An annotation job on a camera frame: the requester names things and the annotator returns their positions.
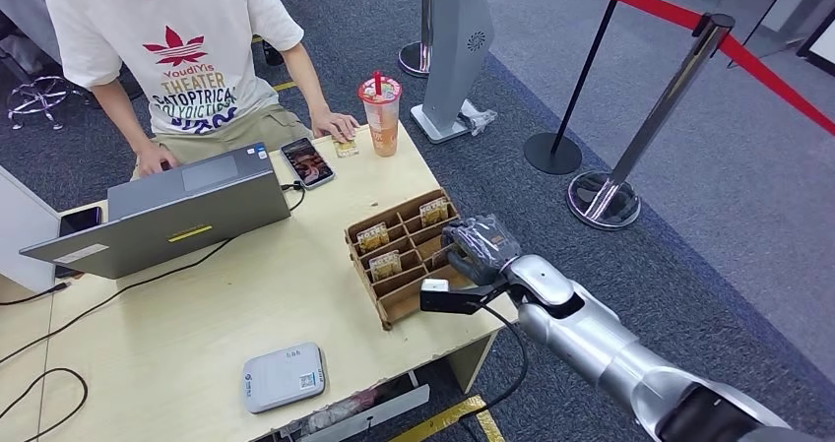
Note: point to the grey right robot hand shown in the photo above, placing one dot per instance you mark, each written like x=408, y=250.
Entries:
x=486, y=246

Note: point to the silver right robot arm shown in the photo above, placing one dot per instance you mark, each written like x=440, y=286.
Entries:
x=587, y=341

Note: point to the wooden card organizer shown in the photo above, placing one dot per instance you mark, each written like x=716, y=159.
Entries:
x=398, y=295

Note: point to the person's left hand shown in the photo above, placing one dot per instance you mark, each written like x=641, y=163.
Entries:
x=333, y=125

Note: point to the person's hand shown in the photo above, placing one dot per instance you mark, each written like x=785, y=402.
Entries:
x=333, y=125
x=153, y=162

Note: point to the grey card reader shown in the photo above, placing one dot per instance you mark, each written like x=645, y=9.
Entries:
x=280, y=379

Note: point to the person's right hand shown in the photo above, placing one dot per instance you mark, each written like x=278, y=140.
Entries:
x=153, y=162

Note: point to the person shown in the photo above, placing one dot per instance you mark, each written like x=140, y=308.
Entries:
x=189, y=8

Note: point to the clear plastic bag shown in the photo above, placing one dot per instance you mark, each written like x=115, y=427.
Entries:
x=476, y=118

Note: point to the orange drink plastic cup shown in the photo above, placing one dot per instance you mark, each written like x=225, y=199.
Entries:
x=383, y=126

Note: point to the yellow floor tape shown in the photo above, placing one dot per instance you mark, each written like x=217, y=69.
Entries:
x=443, y=419
x=285, y=86

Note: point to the grey metal bar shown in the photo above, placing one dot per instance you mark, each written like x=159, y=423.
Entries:
x=391, y=410

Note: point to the smartphone with lit screen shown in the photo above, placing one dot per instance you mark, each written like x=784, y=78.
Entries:
x=308, y=162

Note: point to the red straw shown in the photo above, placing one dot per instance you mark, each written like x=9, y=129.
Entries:
x=378, y=82

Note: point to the grey kiosk stand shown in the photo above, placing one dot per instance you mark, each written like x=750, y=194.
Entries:
x=456, y=35

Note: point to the red barrier belt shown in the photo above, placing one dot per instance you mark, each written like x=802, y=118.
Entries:
x=652, y=5

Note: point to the grey laptop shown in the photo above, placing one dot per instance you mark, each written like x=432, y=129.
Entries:
x=163, y=224

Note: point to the black framed white panel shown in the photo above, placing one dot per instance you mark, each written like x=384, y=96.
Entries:
x=823, y=48

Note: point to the black phone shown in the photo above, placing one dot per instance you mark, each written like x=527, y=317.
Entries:
x=81, y=220

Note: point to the white cabinet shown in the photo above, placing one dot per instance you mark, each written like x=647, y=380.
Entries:
x=23, y=230

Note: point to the chrome chair base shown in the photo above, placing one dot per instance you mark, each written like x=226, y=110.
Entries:
x=39, y=96

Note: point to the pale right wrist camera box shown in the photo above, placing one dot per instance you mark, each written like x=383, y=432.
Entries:
x=436, y=286

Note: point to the black stanchion post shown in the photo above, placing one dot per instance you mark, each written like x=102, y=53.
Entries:
x=553, y=154

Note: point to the chrome stanchion post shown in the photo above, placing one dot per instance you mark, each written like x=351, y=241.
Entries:
x=414, y=59
x=659, y=110

